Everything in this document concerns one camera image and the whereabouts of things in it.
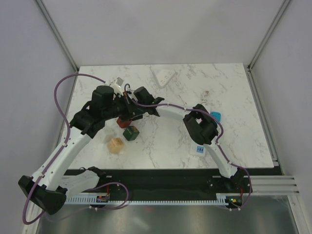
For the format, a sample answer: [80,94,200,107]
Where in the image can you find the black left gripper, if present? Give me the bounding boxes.
[103,92,145,121]

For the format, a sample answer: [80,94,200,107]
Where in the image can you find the red cube plug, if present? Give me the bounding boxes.
[117,118,132,129]

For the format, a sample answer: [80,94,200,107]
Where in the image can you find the green cube plug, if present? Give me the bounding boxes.
[123,126,139,141]

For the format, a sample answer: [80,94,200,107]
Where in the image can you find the beige cube plug dragon print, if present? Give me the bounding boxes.
[107,137,124,154]

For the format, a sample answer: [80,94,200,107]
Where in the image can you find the white triangular power strip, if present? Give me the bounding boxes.
[152,69,176,89]

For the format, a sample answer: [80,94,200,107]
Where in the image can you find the white long power strip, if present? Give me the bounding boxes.
[190,144,206,157]

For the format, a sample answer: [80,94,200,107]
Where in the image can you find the blue small adapter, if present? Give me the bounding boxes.
[210,111,222,122]

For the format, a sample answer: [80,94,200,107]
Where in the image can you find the white cube plug tiger print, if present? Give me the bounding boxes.
[103,133,116,143]

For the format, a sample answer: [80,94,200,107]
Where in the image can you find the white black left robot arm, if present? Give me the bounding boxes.
[18,85,134,215]

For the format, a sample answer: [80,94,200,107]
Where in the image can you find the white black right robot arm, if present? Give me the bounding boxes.
[124,84,247,192]

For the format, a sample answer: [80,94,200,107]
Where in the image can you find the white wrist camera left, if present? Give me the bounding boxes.
[109,77,124,95]

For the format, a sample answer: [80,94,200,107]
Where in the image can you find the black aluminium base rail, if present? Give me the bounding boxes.
[89,169,253,199]

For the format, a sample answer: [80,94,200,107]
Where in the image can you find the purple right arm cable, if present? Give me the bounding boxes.
[123,83,253,212]

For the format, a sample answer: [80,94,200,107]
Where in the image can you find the white toothed cable duct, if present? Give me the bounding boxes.
[65,193,229,206]

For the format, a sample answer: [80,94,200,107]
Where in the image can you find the aluminium frame post left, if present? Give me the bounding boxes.
[34,0,79,72]

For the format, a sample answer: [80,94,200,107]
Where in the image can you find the aluminium frame post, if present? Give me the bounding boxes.
[247,0,292,73]
[34,0,79,72]

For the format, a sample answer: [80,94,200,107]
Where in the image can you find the aluminium frame post right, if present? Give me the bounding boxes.
[247,0,292,73]

